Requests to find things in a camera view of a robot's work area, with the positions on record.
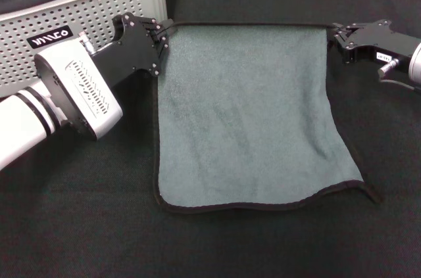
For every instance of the grey perforated storage box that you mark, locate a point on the grey perforated storage box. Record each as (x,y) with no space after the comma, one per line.
(98,5)

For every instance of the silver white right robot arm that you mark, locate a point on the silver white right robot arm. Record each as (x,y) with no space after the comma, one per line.
(416,64)

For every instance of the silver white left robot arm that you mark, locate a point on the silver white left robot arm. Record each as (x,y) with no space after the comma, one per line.
(23,123)

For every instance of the grey-green towel yellow back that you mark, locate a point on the grey-green towel yellow back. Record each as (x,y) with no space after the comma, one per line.
(246,110)

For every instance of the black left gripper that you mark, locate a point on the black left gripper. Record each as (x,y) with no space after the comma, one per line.
(131,48)

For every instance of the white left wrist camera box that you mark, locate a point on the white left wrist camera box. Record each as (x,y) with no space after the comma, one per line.
(82,94)

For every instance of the black tablecloth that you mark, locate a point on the black tablecloth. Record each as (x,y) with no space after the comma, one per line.
(98,225)

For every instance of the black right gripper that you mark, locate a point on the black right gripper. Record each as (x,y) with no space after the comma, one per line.
(371,36)

